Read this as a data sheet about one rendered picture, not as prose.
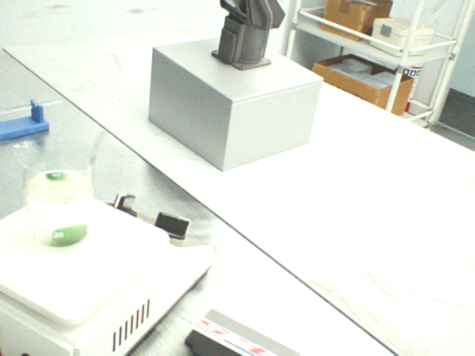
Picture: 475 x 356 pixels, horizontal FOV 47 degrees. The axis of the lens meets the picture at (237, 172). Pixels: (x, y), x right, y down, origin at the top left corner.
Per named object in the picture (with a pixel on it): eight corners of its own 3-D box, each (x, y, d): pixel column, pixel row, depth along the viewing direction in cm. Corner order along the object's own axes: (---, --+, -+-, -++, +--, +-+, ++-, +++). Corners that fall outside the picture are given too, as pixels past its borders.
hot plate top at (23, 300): (63, 192, 49) (63, 184, 49) (174, 243, 45) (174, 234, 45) (-55, 260, 40) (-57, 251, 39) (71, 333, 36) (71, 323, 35)
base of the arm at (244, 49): (242, 46, 82) (249, 8, 79) (272, 63, 79) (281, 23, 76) (207, 54, 78) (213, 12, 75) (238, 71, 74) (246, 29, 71)
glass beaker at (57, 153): (105, 223, 45) (107, 137, 41) (80, 264, 41) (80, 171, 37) (35, 210, 46) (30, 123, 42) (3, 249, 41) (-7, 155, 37)
